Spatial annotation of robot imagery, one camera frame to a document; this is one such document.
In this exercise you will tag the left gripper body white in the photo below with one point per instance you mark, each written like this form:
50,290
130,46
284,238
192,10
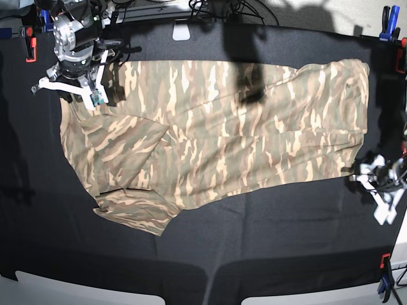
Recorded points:
384,180

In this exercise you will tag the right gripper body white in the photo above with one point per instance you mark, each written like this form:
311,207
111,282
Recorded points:
79,78

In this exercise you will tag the camouflage t-shirt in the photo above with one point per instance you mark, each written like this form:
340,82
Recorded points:
176,135

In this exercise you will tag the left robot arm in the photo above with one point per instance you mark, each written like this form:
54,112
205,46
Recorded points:
385,181

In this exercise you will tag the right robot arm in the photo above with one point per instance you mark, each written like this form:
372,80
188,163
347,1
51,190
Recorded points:
81,51

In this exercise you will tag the red black clamp left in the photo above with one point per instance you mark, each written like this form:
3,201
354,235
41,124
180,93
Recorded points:
27,32

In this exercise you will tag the black table cloth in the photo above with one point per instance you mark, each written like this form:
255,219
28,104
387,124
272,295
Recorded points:
290,239

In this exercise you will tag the orange blue clamp right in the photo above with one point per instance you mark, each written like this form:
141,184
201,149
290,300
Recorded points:
386,278

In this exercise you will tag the red clamp far right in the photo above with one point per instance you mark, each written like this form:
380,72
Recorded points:
400,65

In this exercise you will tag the blue clamp far right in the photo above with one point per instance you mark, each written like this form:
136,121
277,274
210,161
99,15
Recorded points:
390,31

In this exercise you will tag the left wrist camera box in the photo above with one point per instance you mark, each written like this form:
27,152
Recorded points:
385,214

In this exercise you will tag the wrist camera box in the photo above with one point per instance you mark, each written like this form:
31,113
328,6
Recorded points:
385,214
95,98

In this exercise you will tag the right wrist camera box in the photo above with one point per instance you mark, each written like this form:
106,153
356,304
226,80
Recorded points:
95,98

